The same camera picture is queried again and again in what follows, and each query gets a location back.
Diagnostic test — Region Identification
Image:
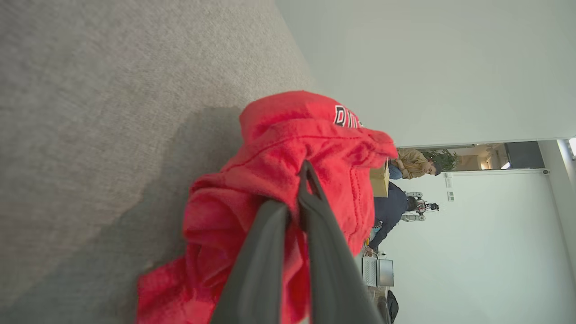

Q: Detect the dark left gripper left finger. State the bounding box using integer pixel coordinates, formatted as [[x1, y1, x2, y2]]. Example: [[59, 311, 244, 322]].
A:
[[211, 200, 291, 324]]

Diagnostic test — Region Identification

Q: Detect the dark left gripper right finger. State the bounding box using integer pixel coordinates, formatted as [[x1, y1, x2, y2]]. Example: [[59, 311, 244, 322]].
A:
[[297, 160, 386, 324]]

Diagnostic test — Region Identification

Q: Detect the red basketball jersey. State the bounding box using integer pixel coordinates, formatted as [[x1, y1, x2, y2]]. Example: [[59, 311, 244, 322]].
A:
[[135, 90, 399, 324]]

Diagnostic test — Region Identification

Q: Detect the grey open laptop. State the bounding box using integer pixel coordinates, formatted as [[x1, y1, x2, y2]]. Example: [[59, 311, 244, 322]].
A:
[[362, 256, 395, 288]]

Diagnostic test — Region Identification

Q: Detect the black bag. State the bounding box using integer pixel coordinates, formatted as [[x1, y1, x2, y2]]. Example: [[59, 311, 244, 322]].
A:
[[386, 290, 400, 324]]

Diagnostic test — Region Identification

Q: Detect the person in dark clothes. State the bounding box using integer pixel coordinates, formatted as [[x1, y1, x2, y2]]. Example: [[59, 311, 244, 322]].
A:
[[364, 182, 419, 258]]

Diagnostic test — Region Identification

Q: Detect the brown cardboard box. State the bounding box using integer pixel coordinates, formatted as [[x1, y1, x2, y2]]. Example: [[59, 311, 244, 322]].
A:
[[369, 160, 391, 198]]

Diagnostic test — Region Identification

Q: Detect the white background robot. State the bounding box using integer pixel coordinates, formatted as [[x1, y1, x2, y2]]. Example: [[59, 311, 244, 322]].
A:
[[402, 191, 440, 223]]

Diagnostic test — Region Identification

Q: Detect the person in tan jacket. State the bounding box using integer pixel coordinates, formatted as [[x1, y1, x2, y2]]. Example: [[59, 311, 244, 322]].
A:
[[388, 148, 444, 180]]

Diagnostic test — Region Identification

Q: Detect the green potted plant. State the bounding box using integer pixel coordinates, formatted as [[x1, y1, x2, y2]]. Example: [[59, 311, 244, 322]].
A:
[[421, 148, 462, 172]]

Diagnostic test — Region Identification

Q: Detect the grey fabric sofa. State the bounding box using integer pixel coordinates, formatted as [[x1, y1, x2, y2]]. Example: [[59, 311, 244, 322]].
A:
[[0, 0, 315, 324]]

